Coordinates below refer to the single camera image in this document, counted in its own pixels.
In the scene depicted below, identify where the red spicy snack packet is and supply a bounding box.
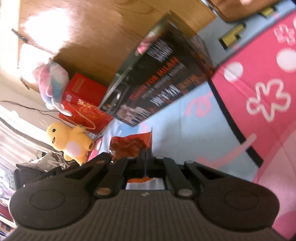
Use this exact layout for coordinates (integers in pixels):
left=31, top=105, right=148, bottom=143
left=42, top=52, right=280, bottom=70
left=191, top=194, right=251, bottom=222
left=109, top=131, right=153, bottom=183

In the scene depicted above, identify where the yellow duck plush toy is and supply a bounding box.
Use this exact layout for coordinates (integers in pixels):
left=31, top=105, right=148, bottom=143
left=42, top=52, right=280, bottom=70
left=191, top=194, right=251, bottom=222
left=47, top=122, right=94, bottom=165

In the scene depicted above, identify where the red gift bag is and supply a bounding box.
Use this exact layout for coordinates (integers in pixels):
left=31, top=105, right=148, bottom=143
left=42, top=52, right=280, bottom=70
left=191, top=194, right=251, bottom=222
left=59, top=73, right=112, bottom=134

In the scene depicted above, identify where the Peppa Pig bed sheet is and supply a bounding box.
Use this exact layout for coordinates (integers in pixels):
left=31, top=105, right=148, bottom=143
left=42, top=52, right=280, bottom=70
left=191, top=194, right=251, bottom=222
left=91, top=1, right=295, bottom=240

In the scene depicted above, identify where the pastel plush toy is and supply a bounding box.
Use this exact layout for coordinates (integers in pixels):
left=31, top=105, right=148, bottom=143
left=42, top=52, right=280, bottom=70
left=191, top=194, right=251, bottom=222
left=35, top=58, right=72, bottom=116

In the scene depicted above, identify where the black cardboard storage box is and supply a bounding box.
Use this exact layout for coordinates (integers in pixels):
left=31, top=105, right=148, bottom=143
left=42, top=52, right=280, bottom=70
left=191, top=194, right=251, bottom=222
left=99, top=11, right=215, bottom=126

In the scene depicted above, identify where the wooden headboard panel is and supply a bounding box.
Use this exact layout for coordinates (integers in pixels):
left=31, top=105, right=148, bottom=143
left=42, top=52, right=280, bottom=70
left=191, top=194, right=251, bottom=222
left=18, top=1, right=216, bottom=90

